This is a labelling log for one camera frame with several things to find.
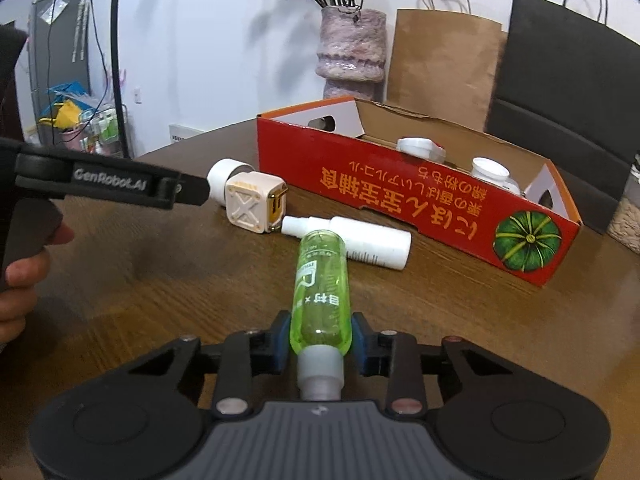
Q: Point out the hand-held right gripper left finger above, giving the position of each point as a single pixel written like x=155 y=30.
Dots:
x=282 y=342

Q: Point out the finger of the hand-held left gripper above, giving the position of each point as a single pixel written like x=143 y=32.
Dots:
x=192 y=189

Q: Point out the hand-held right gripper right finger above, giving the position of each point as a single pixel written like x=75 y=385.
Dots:
x=360 y=342

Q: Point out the green transparent bottle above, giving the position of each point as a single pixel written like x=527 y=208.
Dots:
x=320 y=300

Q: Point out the orange cardboard box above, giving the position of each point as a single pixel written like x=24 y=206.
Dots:
x=400 y=205

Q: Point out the person's left hand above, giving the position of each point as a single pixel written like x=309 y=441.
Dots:
x=25 y=285

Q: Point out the cluster of small bottles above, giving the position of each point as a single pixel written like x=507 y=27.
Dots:
x=105 y=130

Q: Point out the beige cube charger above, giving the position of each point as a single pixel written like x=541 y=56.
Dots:
x=245 y=205

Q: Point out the yellow plastic bag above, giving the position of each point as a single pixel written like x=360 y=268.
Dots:
x=65 y=116

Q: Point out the white spray bottle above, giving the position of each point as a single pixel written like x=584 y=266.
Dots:
x=370 y=242

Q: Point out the black tripod stand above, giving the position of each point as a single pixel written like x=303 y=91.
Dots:
x=119 y=60

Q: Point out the dark cloth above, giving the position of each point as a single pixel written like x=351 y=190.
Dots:
x=10 y=80

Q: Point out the grey cabinet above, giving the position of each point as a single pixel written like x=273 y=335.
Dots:
x=55 y=50

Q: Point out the red and white brush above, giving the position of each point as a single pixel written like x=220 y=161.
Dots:
x=417 y=146

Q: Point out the mottled purple ceramic vase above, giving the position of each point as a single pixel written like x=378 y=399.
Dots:
x=350 y=45

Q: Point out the white round jar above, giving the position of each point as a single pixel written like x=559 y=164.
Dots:
x=487 y=170

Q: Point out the brown paper bag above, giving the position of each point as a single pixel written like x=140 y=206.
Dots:
x=440 y=60

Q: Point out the clear container of nuts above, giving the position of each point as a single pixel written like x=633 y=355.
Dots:
x=627 y=220

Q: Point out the black paper bag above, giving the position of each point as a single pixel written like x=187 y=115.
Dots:
x=560 y=60

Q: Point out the white wall socket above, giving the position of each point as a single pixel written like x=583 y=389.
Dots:
x=138 y=95

